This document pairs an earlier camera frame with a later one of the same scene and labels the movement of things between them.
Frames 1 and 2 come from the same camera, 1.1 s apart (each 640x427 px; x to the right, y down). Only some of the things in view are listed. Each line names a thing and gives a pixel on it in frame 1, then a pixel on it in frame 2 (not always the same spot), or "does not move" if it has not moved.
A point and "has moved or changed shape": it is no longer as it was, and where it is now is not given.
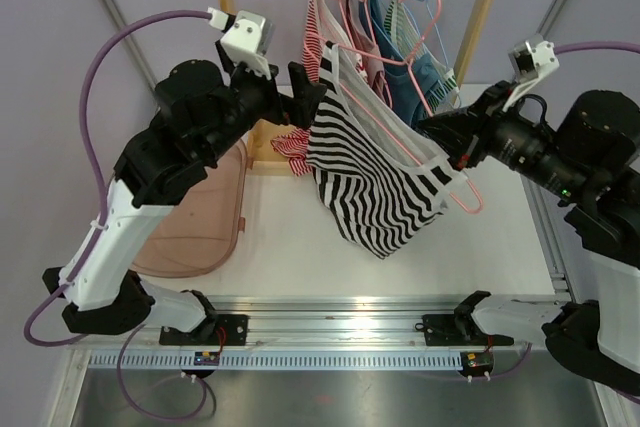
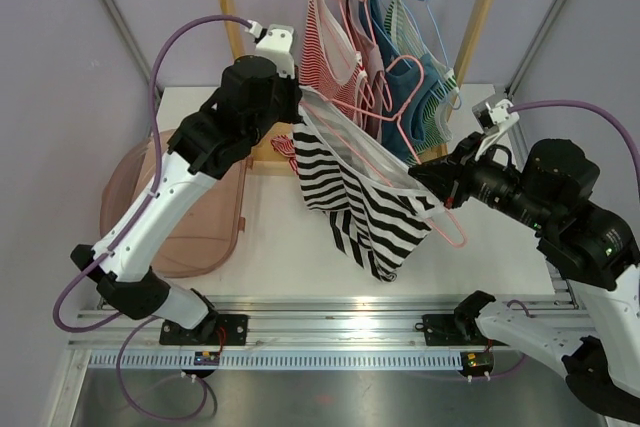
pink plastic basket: [201, 234] does not move
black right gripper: [484, 119] to [452, 177]
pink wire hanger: [479, 209] to [402, 123]
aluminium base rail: [322, 324] does not move
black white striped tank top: [379, 175] has moved or changed shape
